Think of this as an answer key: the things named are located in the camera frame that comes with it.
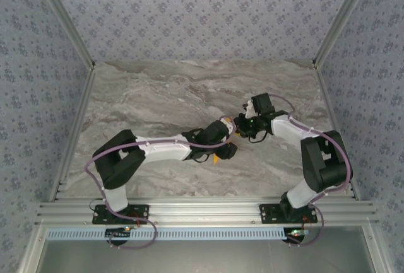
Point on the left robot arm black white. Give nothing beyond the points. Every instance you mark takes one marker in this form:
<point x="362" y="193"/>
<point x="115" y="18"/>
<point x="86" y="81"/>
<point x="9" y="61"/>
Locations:
<point x="164" y="150"/>

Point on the grey metal panel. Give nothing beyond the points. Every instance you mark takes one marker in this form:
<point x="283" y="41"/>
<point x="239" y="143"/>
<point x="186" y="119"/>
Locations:
<point x="202" y="257"/>

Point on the black base plate left arm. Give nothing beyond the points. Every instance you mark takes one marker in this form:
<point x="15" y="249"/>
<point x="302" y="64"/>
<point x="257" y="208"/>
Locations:
<point x="140" y="211"/>

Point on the aluminium frame post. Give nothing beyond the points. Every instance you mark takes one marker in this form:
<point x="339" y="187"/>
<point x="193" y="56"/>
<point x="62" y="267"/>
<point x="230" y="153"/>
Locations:
<point x="67" y="17"/>
<point x="341" y="17"/>

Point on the small black controller board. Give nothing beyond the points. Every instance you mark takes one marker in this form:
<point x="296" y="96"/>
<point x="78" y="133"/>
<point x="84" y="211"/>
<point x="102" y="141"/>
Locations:
<point x="295" y="232"/>
<point x="116" y="232"/>

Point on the black base plate right arm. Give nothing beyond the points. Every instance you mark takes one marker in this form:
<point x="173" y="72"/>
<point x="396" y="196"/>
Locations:
<point x="268" y="214"/>

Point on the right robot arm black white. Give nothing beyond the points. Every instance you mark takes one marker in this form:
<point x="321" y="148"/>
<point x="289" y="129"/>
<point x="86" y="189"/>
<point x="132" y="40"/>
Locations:
<point x="325" y="162"/>

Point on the aluminium cross beam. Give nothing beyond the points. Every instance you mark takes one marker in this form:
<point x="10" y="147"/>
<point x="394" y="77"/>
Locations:
<point x="205" y="211"/>

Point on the aluminium side rail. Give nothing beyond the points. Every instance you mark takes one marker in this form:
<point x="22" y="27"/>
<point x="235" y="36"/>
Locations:
<point x="331" y="112"/>
<point x="73" y="134"/>

